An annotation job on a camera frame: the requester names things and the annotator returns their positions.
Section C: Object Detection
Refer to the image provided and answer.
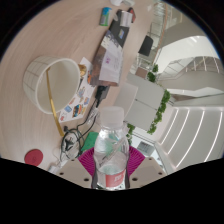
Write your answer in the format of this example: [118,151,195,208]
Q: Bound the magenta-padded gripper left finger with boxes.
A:
[54,147,98,188]

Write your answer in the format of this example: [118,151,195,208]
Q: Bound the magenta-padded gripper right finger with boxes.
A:
[126,145,168,189]

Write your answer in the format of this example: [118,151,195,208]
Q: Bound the clear red-labelled water bottle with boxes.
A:
[92,106,130,191]

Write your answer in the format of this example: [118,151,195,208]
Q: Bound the flat round red coaster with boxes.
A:
[23,148,45,167]

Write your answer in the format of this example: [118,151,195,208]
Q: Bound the clear white-lidded shaker bottle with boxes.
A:
[85,108,101,127]

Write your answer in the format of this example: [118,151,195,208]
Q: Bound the colourful sticker sheet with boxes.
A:
[58,56,98,124]

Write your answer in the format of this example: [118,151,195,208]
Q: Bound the thin gold spoon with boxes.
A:
[45,67,66,138]

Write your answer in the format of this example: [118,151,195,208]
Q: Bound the white cabinet topped with plants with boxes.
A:
[124,71,172,136]

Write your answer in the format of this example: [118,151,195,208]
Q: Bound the white chair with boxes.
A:
[113,81,139,119]

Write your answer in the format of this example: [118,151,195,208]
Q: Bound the black power bank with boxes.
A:
[94,85,110,108]

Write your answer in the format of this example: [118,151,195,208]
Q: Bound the wooden planter with plants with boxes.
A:
[134,63,159,84]

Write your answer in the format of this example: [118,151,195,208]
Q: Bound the open printed booklet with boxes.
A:
[89,29,125,87]

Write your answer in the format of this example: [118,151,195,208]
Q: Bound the black office chair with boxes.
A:
[138,34,155,58]

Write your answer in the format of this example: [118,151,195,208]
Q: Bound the black notebook with white card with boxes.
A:
[109,9,134,48]

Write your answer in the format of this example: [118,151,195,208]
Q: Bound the dark red phone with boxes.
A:
[128,7,136,24]

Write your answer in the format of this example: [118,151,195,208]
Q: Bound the teal marker pen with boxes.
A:
[99,6,113,27]

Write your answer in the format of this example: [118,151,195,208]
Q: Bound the white computer mouse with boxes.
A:
[109,0,124,7]

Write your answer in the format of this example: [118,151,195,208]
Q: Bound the tangled black cables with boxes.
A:
[49,106,101,171]

